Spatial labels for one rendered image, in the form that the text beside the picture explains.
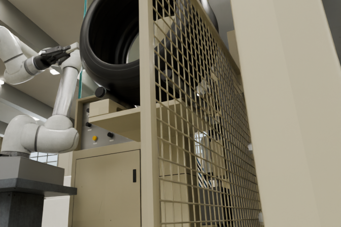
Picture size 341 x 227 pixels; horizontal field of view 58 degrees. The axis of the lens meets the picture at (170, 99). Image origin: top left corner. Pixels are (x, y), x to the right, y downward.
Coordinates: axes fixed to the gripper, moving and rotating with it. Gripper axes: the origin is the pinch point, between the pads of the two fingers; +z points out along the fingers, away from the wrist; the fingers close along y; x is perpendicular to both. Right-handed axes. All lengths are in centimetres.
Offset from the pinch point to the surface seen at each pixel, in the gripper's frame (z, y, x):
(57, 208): -278, 284, 11
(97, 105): 19.5, -10.9, 41.2
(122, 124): 24, -2, 48
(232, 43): 70, 19, 19
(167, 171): 26, 26, 63
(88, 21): 19.3, -12.1, 1.9
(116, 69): 30.0, -11.9, 30.4
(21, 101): -489, 393, -286
